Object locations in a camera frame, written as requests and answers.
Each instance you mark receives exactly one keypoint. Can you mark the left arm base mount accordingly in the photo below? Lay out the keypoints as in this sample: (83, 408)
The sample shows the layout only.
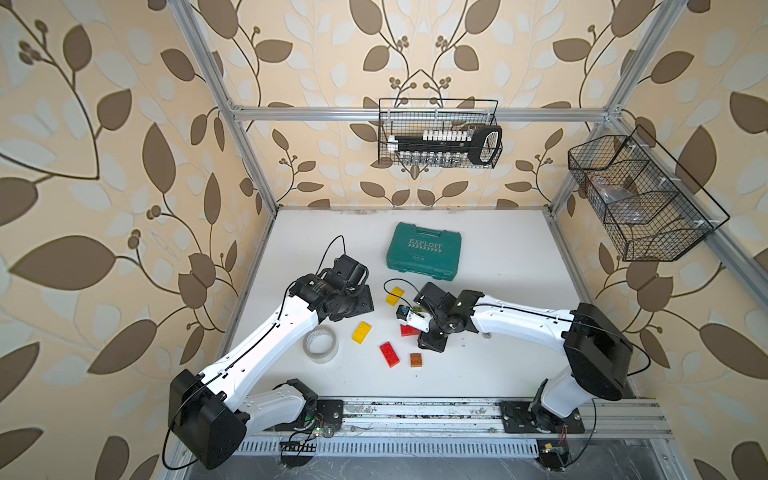
(325, 414)

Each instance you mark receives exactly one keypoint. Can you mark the clear tape roll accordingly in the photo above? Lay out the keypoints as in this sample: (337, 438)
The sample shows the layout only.
(321, 345)

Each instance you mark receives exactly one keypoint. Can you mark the clear plastic bag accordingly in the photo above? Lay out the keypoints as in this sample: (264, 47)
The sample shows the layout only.
(616, 204)

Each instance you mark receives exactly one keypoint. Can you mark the yellow lego brick lower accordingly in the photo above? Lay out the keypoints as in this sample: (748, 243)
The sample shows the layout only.
(361, 332)

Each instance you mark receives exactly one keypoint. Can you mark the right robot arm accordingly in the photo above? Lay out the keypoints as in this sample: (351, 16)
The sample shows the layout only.
(598, 354)

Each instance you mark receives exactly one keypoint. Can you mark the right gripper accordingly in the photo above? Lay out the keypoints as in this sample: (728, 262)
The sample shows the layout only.
(425, 340)

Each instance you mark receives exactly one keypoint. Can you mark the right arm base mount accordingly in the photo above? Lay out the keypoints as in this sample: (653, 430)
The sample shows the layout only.
(519, 417)

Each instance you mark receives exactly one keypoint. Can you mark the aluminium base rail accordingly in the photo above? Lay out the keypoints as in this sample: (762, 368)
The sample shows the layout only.
(480, 417)

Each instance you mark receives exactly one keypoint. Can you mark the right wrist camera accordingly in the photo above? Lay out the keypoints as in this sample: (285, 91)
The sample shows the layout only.
(409, 317)

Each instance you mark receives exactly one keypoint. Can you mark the red lego brick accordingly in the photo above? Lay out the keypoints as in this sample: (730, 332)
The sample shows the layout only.
(391, 357)
(407, 331)

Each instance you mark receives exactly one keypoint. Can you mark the orange lego brick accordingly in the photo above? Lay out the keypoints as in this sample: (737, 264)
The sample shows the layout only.
(416, 360)

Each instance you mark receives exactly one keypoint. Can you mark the green tool case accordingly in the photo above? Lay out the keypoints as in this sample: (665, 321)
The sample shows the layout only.
(429, 252)

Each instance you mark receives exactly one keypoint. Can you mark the wire basket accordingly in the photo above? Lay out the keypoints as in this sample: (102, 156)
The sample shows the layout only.
(413, 116)
(652, 206)

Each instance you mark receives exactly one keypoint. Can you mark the yellow lego brick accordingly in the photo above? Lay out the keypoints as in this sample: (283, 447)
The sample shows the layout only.
(394, 296)
(361, 332)

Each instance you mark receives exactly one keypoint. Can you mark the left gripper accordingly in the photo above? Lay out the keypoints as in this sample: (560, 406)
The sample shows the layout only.
(366, 302)

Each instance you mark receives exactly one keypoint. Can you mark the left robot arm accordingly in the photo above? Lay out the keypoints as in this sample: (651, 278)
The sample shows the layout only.
(213, 411)

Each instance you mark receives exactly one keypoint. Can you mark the right wire basket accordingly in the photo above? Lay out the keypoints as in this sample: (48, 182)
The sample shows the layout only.
(652, 206)

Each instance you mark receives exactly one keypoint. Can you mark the yellow lego brick upper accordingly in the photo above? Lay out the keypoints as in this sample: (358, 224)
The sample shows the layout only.
(394, 296)

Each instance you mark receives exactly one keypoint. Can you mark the black socket set rail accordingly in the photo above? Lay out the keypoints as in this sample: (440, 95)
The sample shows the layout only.
(479, 146)

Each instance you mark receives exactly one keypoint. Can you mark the back wire basket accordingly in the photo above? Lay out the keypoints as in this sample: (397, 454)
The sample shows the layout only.
(413, 116)

